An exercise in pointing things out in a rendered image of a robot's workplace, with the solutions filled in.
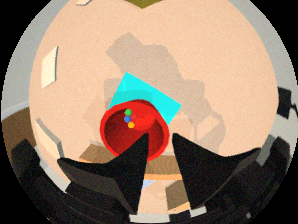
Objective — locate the red cup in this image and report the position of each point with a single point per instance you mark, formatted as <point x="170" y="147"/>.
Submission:
<point x="117" y="135"/>

